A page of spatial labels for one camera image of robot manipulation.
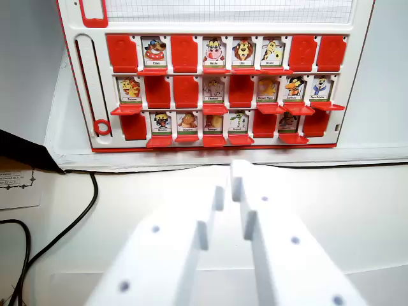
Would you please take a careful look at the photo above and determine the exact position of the red and white game board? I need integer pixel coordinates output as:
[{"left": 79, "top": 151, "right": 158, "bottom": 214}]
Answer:
[{"left": 56, "top": 0, "right": 376, "bottom": 153}]

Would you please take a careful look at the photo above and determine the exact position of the long black cable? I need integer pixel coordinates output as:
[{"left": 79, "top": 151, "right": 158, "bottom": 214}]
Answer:
[{"left": 8, "top": 171, "right": 99, "bottom": 306}]

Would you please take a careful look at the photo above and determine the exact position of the white printed paper sheet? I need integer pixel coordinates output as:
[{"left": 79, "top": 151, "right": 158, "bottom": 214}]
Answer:
[{"left": 0, "top": 168, "right": 43, "bottom": 210}]

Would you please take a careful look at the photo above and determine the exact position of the looping black cable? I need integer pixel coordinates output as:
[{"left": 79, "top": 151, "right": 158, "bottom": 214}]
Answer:
[{"left": 0, "top": 219, "right": 32, "bottom": 306}]

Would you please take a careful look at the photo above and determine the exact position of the red board flap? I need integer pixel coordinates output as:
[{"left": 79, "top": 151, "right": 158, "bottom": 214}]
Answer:
[{"left": 110, "top": 106, "right": 143, "bottom": 116}]

